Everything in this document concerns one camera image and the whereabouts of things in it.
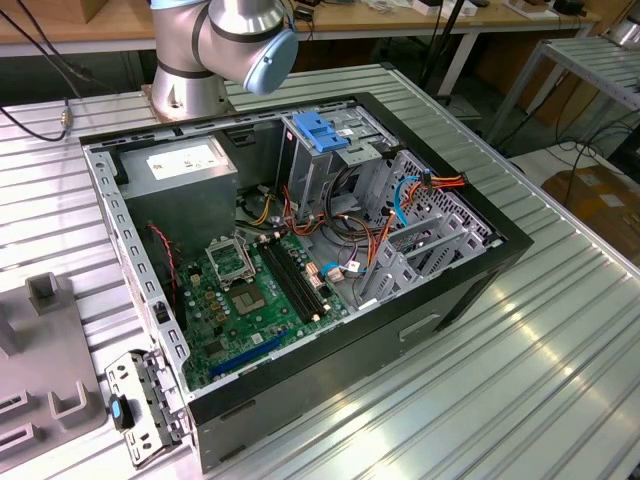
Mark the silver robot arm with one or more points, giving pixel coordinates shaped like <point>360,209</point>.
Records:
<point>180,50</point>

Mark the grey metal disk bay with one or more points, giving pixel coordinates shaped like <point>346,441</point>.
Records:
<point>395,272</point>

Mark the black RAM slot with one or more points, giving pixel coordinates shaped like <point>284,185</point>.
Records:
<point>295,280</point>
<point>281,280</point>
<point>302,280</point>
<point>288,280</point>

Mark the grey optical drive cage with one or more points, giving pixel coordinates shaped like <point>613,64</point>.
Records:
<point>305,175</point>

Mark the CPU socket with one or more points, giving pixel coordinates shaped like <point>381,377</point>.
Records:
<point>247,300</point>

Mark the green motherboard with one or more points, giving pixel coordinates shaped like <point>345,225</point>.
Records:
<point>260,322</point>

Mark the blue plastic drive latch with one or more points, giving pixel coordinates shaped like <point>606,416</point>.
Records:
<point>315,127</point>

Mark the black PC case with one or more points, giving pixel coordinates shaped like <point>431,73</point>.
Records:
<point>350,360</point>

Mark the blue expansion slot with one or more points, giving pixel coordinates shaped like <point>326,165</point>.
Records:
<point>250,352</point>

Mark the grey power supply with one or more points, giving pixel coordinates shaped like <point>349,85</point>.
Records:
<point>185,200</point>

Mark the black case fan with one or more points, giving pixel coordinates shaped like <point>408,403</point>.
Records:
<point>160,260</point>

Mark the wooden desk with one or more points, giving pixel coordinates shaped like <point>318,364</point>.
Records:
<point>400,22</point>

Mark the black blue latch tab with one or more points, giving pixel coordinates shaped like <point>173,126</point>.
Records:
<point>117,411</point>

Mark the white box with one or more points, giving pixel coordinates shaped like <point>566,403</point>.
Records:
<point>450,7</point>

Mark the large flat cardboard box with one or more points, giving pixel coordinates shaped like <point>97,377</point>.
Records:
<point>600,210</point>

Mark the grey parts rack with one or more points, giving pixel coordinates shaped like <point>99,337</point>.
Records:
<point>45,350</point>

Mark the metal slat side table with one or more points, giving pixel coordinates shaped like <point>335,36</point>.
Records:
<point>590,62</point>

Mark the silver round metal object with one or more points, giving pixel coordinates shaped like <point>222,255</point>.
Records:
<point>625,34</point>

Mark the metal slot bracket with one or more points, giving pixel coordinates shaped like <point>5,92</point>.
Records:
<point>150,400</point>

